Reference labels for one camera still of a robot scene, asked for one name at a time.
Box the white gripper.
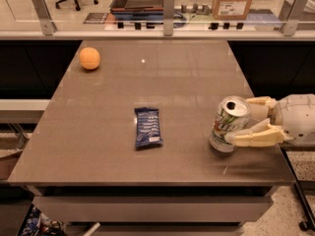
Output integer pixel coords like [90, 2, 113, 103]
[224, 93, 315, 148]

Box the green white 7up can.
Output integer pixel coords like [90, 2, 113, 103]
[210, 95, 251, 152]

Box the blue snack bar wrapper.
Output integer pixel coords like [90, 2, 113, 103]
[134, 107, 162, 148]

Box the brown cardboard box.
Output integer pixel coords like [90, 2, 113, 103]
[212, 0, 252, 20]

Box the grey open tray bin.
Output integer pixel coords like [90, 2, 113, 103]
[109, 0, 173, 13]

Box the orange fruit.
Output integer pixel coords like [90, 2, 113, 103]
[79, 47, 100, 70]

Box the white drawer front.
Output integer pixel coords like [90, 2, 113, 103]
[33, 197, 273, 223]

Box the glass barrier panel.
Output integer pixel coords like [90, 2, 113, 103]
[0, 0, 315, 32]

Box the right metal glass bracket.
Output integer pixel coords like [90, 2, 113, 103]
[281, 0, 308, 36]

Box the metal glass bracket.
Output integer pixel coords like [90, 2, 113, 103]
[281, 0, 308, 36]
[163, 0, 174, 36]
[31, 0, 56, 35]

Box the middle metal glass bracket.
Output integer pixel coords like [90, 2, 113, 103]
[163, 0, 174, 36]

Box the left metal glass bracket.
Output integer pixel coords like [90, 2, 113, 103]
[31, 0, 56, 35]

